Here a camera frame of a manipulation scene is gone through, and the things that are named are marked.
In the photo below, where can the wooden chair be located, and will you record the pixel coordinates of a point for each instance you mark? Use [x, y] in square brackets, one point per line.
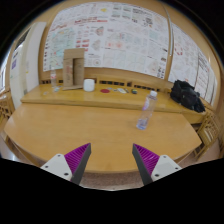
[210, 131]
[5, 108]

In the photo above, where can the small clear water bottle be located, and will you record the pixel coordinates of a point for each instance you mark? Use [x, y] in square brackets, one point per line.
[53, 79]

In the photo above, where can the brown cardboard box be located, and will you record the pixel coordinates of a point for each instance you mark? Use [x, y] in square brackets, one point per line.
[73, 68]

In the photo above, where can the black backpack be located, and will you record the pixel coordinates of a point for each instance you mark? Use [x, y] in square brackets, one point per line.
[186, 95]

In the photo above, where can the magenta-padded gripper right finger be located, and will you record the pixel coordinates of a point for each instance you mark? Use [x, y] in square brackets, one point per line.
[160, 165]

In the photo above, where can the white mug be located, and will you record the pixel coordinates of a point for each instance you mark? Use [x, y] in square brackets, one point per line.
[89, 85]

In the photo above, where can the printed wall posters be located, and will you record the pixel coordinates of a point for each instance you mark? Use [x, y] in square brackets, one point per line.
[113, 36]

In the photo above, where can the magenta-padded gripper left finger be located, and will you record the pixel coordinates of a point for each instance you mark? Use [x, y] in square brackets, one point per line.
[61, 165]

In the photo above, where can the dark computer mouse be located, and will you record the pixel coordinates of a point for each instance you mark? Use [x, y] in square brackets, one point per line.
[134, 91]

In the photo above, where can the clear plastic water bottle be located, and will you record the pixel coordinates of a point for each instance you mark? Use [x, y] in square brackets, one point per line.
[146, 111]

